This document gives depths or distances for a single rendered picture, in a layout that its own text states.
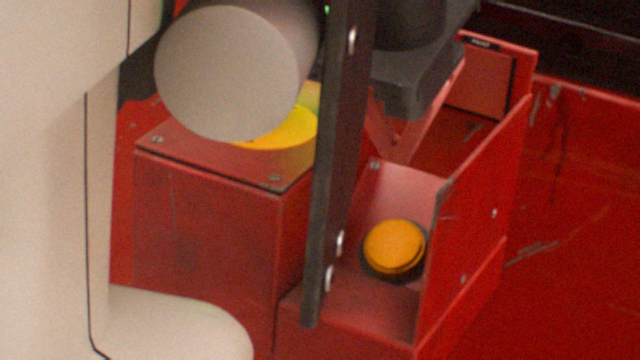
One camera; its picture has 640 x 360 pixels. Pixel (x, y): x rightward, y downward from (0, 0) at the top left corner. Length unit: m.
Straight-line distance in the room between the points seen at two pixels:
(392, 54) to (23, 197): 0.38
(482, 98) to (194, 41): 0.49
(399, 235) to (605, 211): 0.24
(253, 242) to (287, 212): 0.03
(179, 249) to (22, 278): 0.47
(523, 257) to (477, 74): 0.25
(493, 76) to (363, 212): 0.12
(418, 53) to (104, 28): 0.37
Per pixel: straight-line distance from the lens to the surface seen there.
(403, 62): 0.67
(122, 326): 0.42
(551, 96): 0.99
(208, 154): 0.79
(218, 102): 0.38
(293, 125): 0.82
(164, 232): 0.81
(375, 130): 0.75
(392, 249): 0.81
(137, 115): 1.16
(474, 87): 0.85
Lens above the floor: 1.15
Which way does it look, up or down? 28 degrees down
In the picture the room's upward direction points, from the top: 5 degrees clockwise
